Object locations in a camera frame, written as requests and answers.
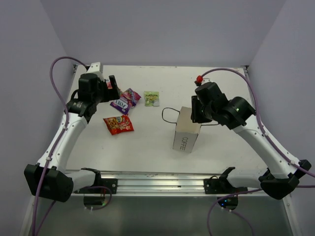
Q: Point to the green snack packet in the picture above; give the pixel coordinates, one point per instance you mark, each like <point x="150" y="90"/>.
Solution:
<point x="151" y="98"/>

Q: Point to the red snack packet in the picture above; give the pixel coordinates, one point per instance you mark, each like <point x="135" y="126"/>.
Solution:
<point x="117" y="125"/>

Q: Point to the white coffee paper bag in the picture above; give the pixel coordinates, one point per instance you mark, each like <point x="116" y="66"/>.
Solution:
<point x="186" y="132"/>

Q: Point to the orange Fox's candy bag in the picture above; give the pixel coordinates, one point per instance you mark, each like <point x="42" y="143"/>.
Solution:
<point x="109" y="85"/>

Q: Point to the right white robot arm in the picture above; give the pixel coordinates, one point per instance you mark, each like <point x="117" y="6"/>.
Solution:
<point x="281" y="177"/>

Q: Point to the aluminium mounting rail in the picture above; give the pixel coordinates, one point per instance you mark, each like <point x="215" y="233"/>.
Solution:
<point x="142" y="184"/>

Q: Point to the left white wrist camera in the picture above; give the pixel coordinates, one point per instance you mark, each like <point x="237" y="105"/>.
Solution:
<point x="96" y="68"/>

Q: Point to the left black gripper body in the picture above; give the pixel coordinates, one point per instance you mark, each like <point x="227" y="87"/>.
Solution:
<point x="103" y="94"/>

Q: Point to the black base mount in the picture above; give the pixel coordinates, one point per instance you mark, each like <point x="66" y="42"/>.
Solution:
<point x="214" y="185"/>
<point x="110" y="183"/>

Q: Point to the purple Fox's candy bag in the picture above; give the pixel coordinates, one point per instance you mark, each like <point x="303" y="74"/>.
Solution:
<point x="127" y="100"/>

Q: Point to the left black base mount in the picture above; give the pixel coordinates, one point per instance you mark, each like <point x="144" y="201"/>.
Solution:
<point x="110" y="183"/>

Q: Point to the red cable connector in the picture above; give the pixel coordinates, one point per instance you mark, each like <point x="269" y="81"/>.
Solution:
<point x="199" y="80"/>

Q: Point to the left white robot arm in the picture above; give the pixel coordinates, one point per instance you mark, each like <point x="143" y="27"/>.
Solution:
<point x="47" y="178"/>

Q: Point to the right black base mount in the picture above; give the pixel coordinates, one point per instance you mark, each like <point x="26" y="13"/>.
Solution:
<point x="214" y="185"/>

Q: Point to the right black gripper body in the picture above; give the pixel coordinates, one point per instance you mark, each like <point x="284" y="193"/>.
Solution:
<point x="208" y="112"/>

